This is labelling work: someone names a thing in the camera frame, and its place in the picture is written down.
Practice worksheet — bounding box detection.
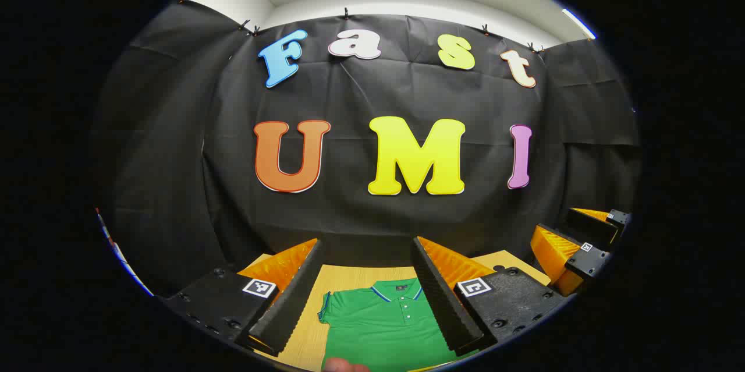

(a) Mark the black backdrop cloth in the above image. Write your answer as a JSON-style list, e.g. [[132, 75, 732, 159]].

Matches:
[[93, 0, 641, 297]]

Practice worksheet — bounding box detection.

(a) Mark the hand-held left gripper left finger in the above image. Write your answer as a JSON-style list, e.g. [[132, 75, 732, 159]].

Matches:
[[154, 237, 325, 358]]

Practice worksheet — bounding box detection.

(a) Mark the green T-shirt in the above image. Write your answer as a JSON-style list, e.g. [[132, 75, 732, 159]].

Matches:
[[317, 278, 481, 372]]

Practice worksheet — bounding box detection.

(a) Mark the white printed board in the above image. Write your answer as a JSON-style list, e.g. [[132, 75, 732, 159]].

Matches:
[[96, 208, 153, 297]]

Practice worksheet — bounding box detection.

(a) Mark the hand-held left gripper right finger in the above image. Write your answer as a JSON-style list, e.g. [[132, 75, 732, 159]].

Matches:
[[411, 236, 574, 358]]

